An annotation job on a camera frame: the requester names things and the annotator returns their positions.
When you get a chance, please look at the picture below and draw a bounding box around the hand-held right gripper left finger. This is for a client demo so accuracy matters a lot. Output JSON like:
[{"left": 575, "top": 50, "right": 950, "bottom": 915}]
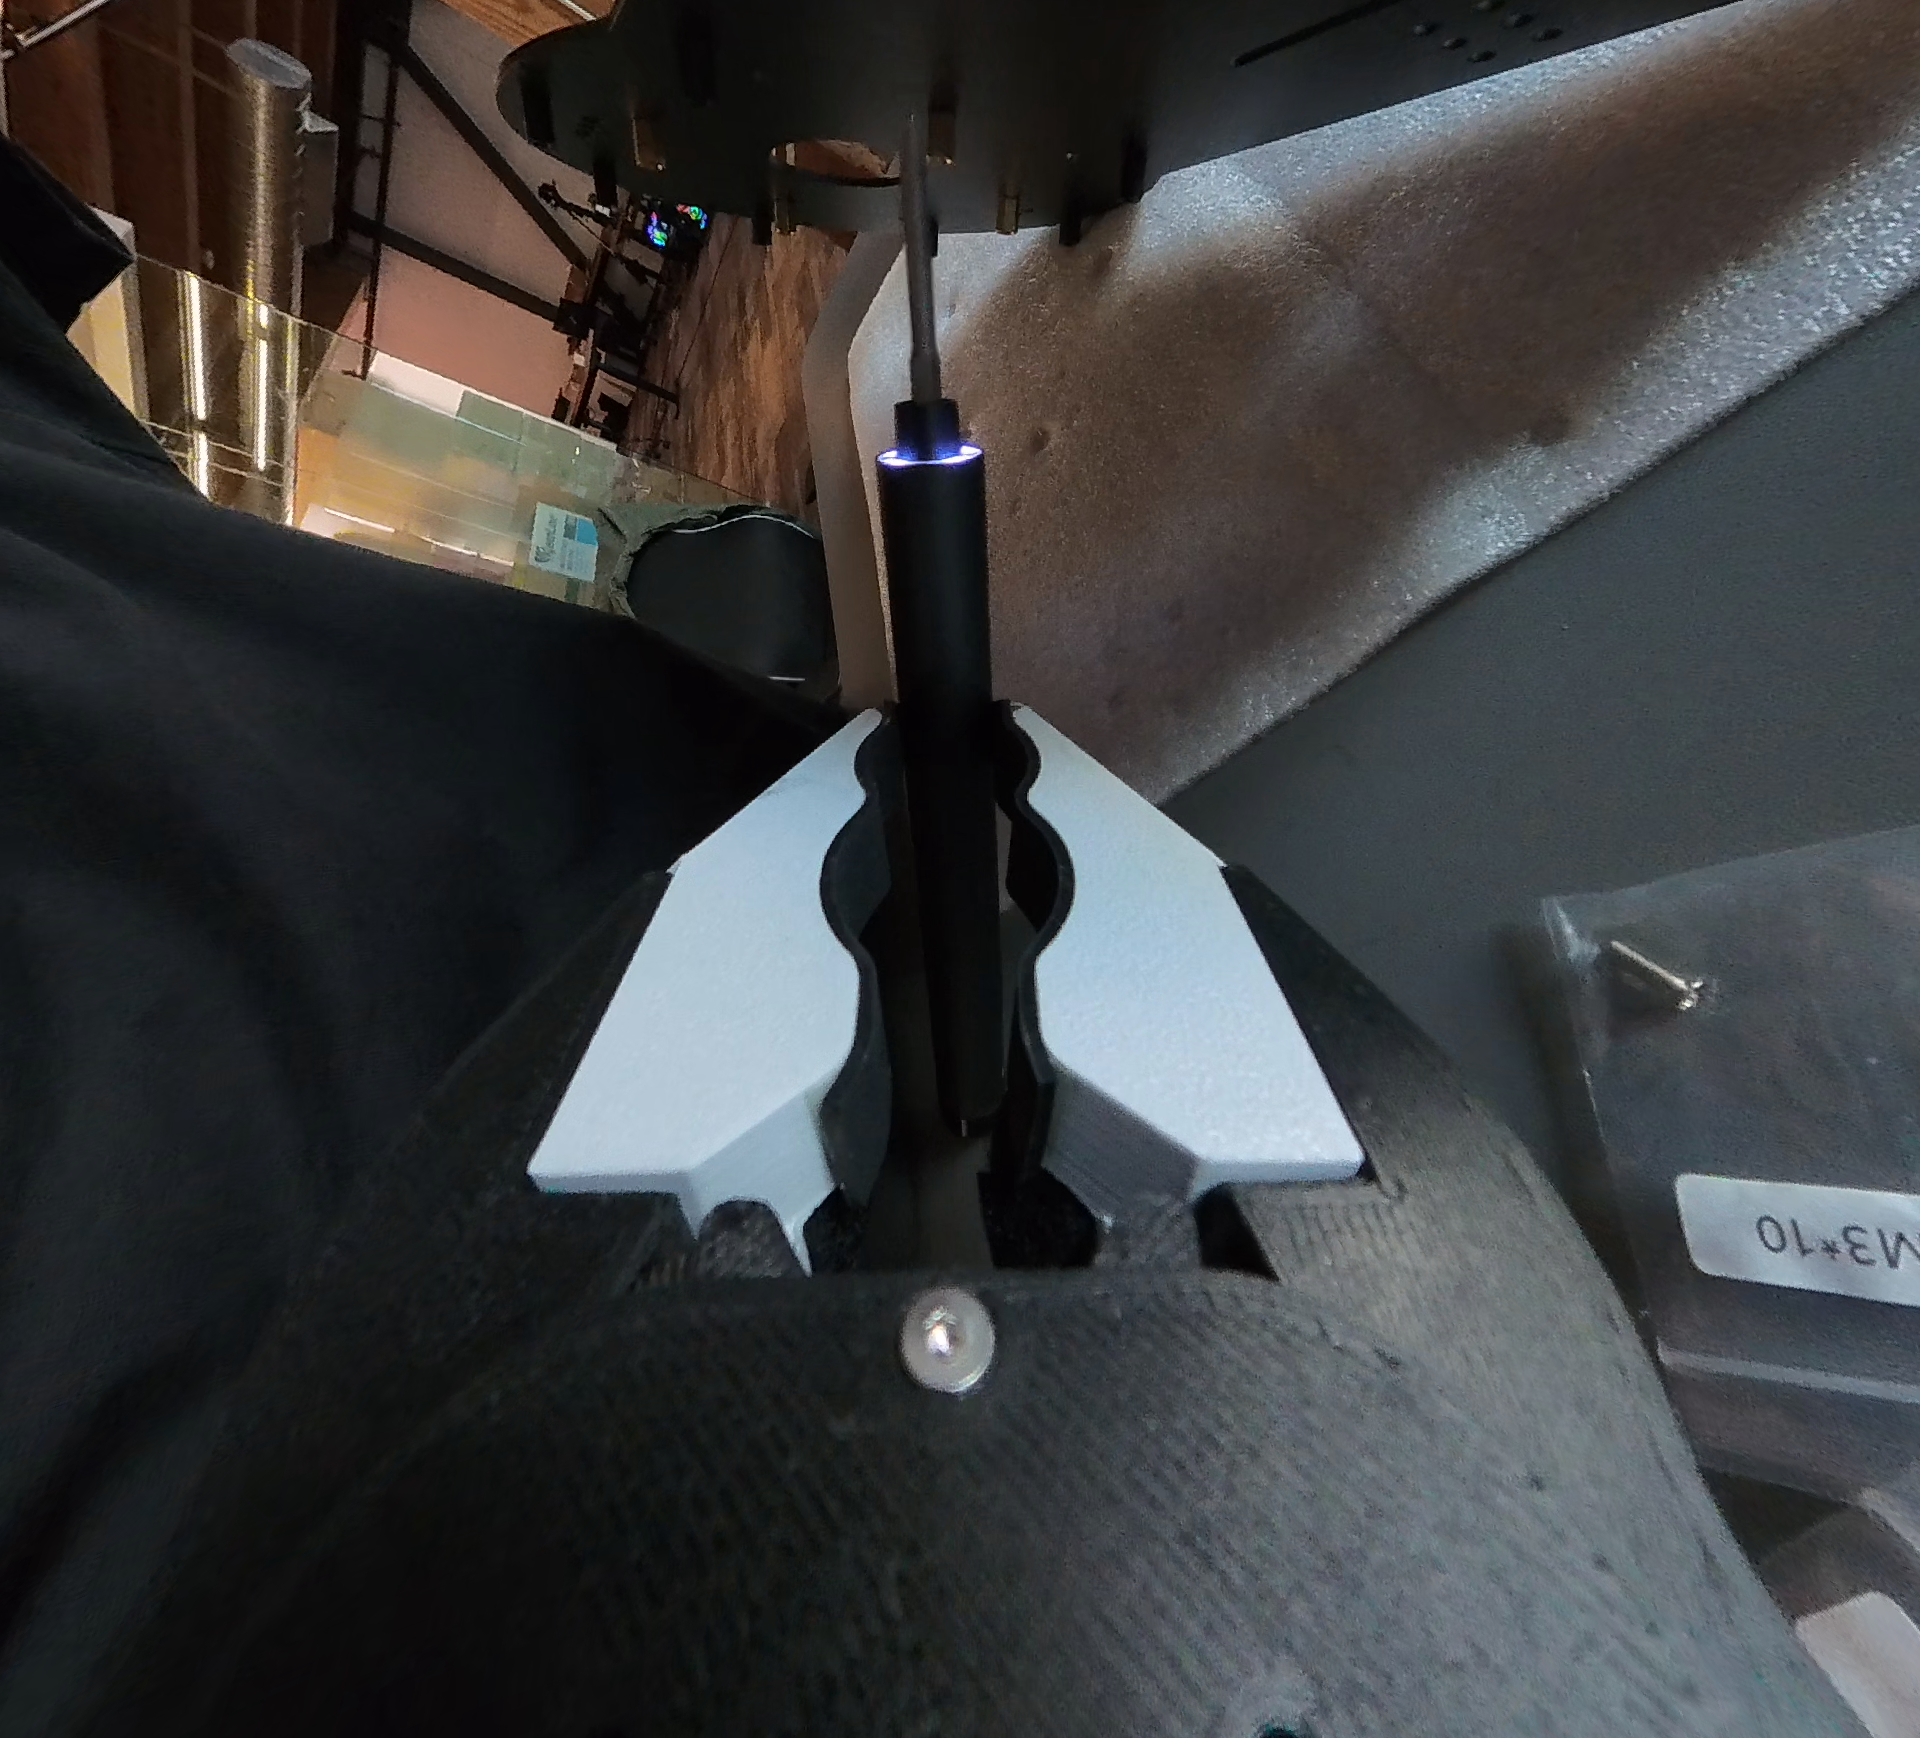
[{"left": 532, "top": 711, "right": 908, "bottom": 1271}]

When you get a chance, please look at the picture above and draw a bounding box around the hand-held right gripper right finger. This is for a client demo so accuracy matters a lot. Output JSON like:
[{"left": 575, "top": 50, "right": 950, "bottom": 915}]
[{"left": 997, "top": 704, "right": 1368, "bottom": 1221}]

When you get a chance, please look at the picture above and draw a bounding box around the black electric screwdriver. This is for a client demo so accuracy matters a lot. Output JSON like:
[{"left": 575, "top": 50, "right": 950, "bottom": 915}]
[{"left": 874, "top": 111, "right": 1039, "bottom": 1148}]

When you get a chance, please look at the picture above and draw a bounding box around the person's black shirt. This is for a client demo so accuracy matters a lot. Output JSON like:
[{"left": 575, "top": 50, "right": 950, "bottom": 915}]
[{"left": 0, "top": 131, "right": 849, "bottom": 1738}]

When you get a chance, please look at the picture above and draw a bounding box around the loose silver screw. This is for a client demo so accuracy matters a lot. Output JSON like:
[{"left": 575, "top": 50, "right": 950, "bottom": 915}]
[{"left": 1601, "top": 940, "right": 1715, "bottom": 1015}]

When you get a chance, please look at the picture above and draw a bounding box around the labelled plastic screw bag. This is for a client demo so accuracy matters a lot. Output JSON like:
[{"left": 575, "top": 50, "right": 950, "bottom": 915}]
[{"left": 1503, "top": 824, "right": 1920, "bottom": 1477}]

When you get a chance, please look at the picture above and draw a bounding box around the white foam sheet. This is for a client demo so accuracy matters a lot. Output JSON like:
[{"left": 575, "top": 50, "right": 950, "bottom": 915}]
[{"left": 806, "top": 0, "right": 1920, "bottom": 814}]

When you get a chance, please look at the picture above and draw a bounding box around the silver ventilation duct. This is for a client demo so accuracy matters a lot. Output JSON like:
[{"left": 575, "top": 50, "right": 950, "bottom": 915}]
[{"left": 206, "top": 37, "right": 342, "bottom": 303}]

